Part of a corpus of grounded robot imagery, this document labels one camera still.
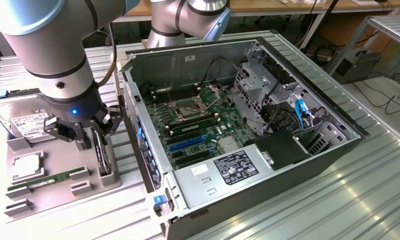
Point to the grey power supply unit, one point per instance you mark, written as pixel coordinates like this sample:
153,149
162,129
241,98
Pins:
193,185

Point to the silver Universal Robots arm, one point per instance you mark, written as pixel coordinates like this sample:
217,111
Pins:
46,50

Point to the silver perforated drive cage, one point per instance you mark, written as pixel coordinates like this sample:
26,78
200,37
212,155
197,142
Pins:
253,85

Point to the thin metal locking lever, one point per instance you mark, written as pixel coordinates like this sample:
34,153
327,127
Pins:
169,95

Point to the metal socket cover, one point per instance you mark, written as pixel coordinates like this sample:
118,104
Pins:
213,89

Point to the aluminium frame table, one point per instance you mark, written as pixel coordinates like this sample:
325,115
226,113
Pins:
387,27

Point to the black plastic fan shroud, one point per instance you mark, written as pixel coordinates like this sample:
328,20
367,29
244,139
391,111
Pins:
280,150

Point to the silver CPU chip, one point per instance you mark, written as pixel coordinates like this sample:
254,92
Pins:
28,168

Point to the blue expansion slot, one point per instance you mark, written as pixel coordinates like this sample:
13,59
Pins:
185,145

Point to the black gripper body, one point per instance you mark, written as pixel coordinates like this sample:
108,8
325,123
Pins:
74,105

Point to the black equipment box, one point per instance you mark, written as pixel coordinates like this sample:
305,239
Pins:
356,66

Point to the silver hard disk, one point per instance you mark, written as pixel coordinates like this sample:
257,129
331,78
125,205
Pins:
20,117

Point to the green motherboard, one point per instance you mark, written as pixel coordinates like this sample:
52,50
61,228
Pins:
226,125

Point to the black open PC case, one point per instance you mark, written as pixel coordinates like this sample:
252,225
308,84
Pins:
287,190

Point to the grey parts rack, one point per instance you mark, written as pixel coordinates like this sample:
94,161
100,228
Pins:
53,160

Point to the black expansion slot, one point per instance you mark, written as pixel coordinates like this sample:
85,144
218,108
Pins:
190,155
182,139
194,161

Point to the dark RAM stick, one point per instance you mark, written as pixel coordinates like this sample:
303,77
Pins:
102,155

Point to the wooden desk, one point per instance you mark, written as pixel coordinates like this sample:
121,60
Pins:
287,7

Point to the blue case latch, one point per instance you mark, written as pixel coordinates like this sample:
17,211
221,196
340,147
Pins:
158,199

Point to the green loose RAM stick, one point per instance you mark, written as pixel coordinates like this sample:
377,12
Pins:
46,180

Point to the silver chipset heatsink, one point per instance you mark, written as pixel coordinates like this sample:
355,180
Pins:
229,145

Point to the CPU socket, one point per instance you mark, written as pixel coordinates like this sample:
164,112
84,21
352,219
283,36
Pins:
186,110

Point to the green installed RAM stick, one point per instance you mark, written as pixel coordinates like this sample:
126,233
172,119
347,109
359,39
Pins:
193,127

